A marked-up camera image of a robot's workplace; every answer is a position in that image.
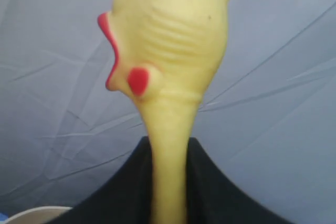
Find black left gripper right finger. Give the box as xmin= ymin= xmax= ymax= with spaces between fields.
xmin=186 ymin=137 xmax=289 ymax=224

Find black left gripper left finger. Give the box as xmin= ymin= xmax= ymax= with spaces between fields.
xmin=54 ymin=137 xmax=152 ymax=224

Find yellow rubber chicken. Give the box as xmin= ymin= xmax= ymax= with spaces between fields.
xmin=98 ymin=0 xmax=229 ymax=223

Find cream bin marked O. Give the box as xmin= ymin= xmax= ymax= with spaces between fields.
xmin=1 ymin=206 xmax=71 ymax=224

